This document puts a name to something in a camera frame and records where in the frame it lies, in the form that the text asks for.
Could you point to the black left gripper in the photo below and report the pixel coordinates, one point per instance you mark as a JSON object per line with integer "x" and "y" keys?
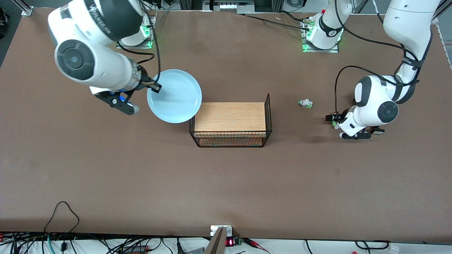
{"x": 338, "y": 118}

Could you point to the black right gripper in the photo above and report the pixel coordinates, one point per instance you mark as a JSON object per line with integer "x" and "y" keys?
{"x": 144, "y": 79}

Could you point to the red push button switch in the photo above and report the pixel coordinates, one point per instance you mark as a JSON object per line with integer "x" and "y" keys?
{"x": 335, "y": 125}

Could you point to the light blue round plate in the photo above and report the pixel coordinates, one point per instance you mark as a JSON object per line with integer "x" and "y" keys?
{"x": 174, "y": 96}

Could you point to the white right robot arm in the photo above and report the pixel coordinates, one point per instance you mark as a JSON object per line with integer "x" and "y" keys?
{"x": 102, "y": 67}

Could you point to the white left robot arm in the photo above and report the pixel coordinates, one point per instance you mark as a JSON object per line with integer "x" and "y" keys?
{"x": 406, "y": 21}

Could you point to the white lit control device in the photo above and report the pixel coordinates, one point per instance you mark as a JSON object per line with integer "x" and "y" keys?
{"x": 229, "y": 6}

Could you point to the red clip test leads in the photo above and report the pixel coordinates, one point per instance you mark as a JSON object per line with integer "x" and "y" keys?
{"x": 252, "y": 242}

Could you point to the black power adapter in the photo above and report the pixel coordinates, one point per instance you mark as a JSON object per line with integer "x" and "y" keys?
{"x": 136, "y": 249}

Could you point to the circuit board red display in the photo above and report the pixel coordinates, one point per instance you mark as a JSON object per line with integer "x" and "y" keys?
{"x": 230, "y": 242}

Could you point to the green push button switch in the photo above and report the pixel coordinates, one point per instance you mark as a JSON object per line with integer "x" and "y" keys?
{"x": 305, "y": 103}

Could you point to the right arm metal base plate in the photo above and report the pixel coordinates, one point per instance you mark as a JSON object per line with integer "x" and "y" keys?
{"x": 141, "y": 46}

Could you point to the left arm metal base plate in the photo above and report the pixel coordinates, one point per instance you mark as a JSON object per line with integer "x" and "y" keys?
{"x": 332, "y": 50}

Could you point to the aluminium frame profile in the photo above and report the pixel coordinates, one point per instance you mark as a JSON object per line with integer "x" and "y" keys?
{"x": 26, "y": 10}
{"x": 445, "y": 5}

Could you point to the silver camera mount bracket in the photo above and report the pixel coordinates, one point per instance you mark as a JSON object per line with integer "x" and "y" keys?
{"x": 214, "y": 231}

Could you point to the grey camera mount bar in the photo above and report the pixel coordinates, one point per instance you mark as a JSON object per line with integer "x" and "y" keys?
{"x": 216, "y": 245}

